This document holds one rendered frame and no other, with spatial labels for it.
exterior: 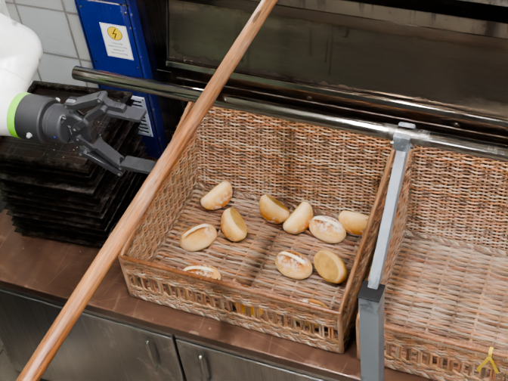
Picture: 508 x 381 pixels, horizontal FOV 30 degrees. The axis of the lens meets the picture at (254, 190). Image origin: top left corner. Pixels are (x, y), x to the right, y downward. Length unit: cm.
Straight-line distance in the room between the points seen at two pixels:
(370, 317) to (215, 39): 84
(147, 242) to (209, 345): 30
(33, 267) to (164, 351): 40
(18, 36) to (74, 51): 65
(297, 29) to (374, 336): 76
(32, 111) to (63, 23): 70
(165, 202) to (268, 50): 47
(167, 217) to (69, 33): 55
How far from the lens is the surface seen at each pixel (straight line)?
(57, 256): 250
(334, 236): 235
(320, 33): 223
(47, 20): 258
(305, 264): 228
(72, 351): 264
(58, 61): 266
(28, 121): 188
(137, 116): 175
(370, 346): 194
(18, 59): 196
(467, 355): 205
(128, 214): 167
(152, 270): 222
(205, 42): 235
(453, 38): 211
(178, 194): 246
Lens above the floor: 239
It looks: 46 degrees down
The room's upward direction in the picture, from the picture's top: 8 degrees counter-clockwise
